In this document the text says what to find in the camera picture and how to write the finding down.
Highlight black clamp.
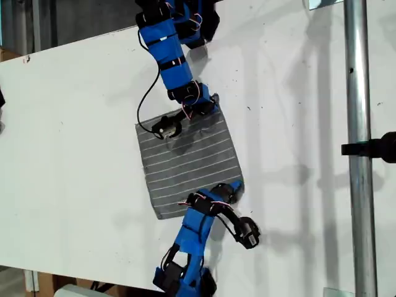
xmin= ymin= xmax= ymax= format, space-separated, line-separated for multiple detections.
xmin=341 ymin=131 xmax=396 ymax=164

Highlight steel post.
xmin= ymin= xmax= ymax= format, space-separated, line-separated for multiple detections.
xmin=343 ymin=0 xmax=379 ymax=297

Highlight white table leg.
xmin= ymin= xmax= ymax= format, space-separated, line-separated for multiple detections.
xmin=24 ymin=269 xmax=40 ymax=292

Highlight grey white-striped towel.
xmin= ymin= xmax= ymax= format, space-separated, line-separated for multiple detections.
xmin=134 ymin=108 xmax=245 ymax=221

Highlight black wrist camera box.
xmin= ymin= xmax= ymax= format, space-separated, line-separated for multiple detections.
xmin=236 ymin=216 xmax=261 ymax=250
xmin=150 ymin=116 xmax=183 ymax=140

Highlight black camera cable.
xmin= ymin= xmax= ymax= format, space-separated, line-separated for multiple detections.
xmin=137 ymin=69 xmax=161 ymax=132

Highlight brown cardboard box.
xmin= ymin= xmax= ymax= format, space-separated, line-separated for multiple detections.
xmin=0 ymin=48 xmax=23 ymax=62

